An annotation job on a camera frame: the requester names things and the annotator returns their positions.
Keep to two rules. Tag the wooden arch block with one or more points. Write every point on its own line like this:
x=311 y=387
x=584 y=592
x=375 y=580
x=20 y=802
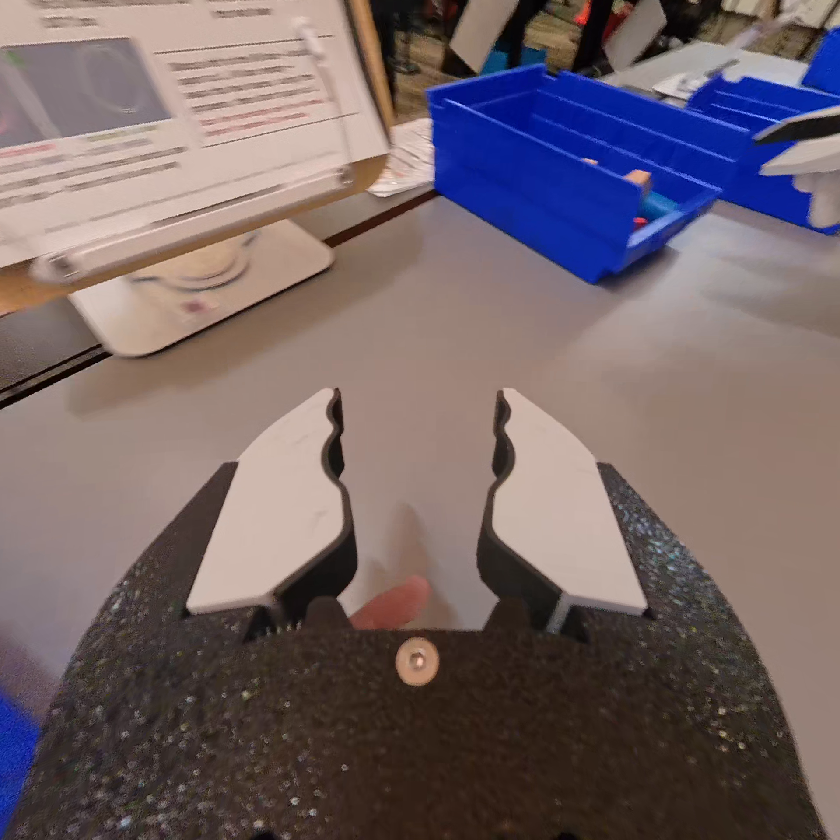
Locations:
x=640 y=178

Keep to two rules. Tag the white panel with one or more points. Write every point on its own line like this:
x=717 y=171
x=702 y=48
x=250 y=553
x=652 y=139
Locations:
x=482 y=36
x=633 y=33

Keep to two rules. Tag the clear plastic packet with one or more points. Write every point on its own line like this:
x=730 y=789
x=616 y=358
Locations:
x=407 y=157
x=689 y=82

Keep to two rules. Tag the large blue plastic bin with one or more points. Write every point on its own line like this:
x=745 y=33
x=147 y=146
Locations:
x=13 y=741

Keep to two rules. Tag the grey desk mat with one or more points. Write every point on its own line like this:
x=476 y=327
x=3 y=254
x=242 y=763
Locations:
x=590 y=361

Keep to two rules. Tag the white stand base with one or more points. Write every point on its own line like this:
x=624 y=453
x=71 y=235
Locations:
x=275 y=275

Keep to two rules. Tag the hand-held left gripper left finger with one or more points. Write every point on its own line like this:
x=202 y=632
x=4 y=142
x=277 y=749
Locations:
x=275 y=525

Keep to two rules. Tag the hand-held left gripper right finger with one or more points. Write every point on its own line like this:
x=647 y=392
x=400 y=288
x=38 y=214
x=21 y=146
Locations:
x=564 y=525

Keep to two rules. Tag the instruction sheet on stand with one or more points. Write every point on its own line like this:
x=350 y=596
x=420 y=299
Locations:
x=19 y=289

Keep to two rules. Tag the blue foam cylinder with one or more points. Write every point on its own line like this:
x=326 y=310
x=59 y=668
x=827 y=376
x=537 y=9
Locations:
x=663 y=208

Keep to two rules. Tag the printed instruction sheet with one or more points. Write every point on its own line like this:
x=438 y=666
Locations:
x=197 y=164

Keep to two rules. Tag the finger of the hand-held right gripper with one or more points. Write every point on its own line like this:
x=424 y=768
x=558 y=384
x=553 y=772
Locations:
x=807 y=159
x=814 y=121

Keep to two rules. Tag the white stand ledge bar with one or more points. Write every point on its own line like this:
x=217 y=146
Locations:
x=164 y=226

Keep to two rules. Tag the person's left hand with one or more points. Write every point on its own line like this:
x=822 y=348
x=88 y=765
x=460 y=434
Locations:
x=394 y=607

